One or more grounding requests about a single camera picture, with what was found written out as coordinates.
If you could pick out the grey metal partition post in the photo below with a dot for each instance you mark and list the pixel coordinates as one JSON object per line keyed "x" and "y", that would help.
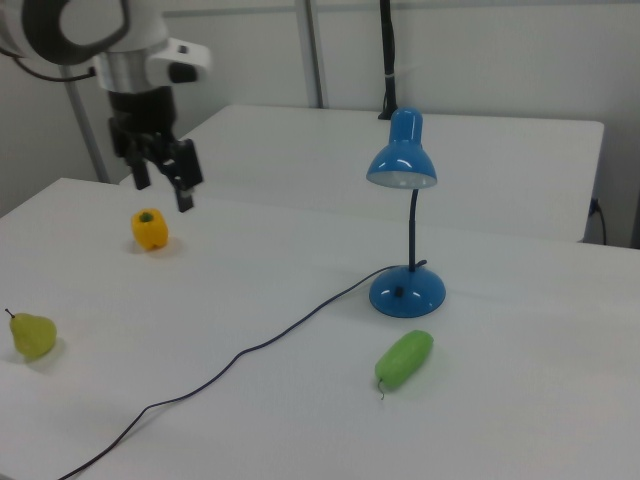
{"x": 90, "y": 135}
{"x": 316, "y": 50}

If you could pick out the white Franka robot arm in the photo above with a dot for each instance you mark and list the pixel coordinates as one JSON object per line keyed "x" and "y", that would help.
{"x": 125, "y": 30}

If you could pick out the yellow toy bell pepper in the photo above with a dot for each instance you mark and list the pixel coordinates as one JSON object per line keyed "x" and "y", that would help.
{"x": 150, "y": 230}

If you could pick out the blue desk lamp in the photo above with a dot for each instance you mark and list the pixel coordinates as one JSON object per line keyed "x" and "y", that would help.
{"x": 400, "y": 150}

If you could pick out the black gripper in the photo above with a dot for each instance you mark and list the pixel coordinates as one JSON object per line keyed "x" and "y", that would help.
{"x": 142, "y": 115}

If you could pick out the green toy cucumber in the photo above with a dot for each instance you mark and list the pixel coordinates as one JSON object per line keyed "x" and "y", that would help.
{"x": 402, "y": 360}

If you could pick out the yellow-green toy pear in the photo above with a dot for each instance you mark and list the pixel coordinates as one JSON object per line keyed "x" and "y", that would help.
{"x": 32, "y": 337}

